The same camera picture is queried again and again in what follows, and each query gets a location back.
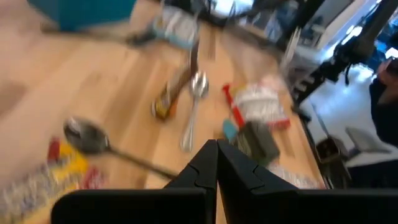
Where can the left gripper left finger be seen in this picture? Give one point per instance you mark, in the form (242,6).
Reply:
(155,208)

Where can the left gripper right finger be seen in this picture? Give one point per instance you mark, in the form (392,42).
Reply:
(295,208)

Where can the dark green pepper tin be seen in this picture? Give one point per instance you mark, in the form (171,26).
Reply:
(258,143)

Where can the taco seasoning mix packet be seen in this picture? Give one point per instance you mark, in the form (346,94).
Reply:
(164,105)

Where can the red beef ramen pack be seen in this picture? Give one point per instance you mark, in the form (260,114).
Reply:
(258,104)

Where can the red and yellow ramen pack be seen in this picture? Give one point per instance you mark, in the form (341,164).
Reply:
(37,186)

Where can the blue round bowl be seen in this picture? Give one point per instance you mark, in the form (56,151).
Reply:
(81,14)

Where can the silver metal spoon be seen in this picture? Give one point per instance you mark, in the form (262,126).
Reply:
(199,85)
(85,135)

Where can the person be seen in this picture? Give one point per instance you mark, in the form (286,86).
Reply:
(385,118)

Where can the light blue ramen pack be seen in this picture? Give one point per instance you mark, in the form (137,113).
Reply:
(177,28)

